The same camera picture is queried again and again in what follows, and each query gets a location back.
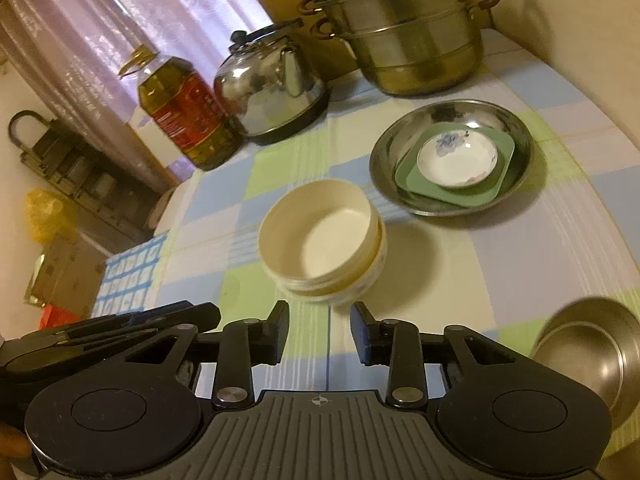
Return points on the checkered tablecloth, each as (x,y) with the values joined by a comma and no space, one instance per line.
(450,260)

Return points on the person's left hand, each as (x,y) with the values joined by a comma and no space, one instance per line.
(12,442)

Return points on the small white flower-print dish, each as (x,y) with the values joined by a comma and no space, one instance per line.
(457,160)

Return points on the pink lace curtain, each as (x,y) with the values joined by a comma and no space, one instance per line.
(100,25)

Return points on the stainless steel kettle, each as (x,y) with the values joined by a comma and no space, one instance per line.
(260,90)

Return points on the stainless steel steamer pot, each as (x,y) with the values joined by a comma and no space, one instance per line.
(415,35)

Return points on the cooking oil bottle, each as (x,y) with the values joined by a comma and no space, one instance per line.
(185,110)

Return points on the cream ribbed round bowl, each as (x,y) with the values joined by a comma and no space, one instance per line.
(330,240)

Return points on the cardboard box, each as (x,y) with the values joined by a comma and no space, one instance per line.
(65,275)

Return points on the blue white grid cloth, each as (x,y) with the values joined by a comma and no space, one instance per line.
(125,280)

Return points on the red plastic crate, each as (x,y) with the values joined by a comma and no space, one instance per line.
(55,317)

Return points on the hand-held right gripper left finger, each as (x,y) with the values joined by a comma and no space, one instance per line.
(277,330)

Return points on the stainless steel bowl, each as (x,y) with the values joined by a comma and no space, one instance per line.
(590,360)

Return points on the large stainless steel plate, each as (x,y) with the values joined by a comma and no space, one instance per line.
(400,135)

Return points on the green square plate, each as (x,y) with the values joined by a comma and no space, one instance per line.
(411,177)

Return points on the yellow plastic bag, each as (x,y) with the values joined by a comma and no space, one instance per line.
(47,215)

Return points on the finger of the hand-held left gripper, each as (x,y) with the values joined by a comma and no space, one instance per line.
(75,352)
(190,315)

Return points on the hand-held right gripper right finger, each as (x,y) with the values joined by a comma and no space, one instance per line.
(361,332)

